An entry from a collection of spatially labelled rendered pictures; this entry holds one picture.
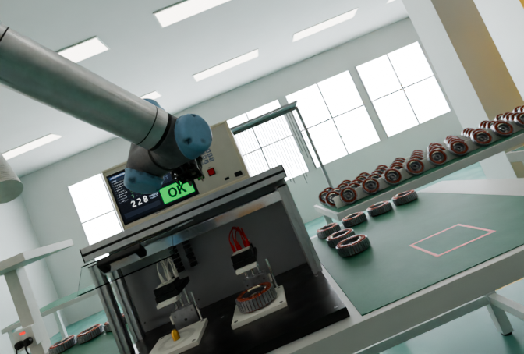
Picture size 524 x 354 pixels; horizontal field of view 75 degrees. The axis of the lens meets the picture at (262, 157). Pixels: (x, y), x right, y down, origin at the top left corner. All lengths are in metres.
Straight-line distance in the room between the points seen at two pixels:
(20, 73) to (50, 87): 0.04
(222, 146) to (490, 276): 0.77
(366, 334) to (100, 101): 0.65
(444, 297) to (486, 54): 4.07
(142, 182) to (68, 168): 7.82
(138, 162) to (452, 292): 0.68
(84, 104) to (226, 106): 7.10
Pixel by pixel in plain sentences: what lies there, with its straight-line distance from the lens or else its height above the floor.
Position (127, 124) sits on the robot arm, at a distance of 0.58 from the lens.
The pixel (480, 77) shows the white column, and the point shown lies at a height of 1.24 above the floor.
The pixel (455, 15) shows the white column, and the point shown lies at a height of 2.01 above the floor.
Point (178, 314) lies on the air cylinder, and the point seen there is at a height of 0.81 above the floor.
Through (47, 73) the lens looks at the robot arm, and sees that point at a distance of 0.55.
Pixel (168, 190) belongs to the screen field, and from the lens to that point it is 1.13.
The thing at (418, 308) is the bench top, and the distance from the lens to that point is 0.81.
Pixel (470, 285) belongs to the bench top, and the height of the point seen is 0.73.
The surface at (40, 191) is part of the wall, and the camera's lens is 8.79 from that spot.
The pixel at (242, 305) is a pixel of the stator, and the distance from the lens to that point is 0.97.
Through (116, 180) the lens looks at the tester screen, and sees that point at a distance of 1.19.
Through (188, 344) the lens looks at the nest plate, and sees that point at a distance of 0.99.
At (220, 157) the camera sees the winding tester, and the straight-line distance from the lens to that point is 1.11.
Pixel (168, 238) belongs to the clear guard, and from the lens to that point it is 0.89.
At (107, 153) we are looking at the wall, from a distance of 8.13.
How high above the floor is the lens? 1.07
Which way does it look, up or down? 5 degrees up
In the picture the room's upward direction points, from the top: 23 degrees counter-clockwise
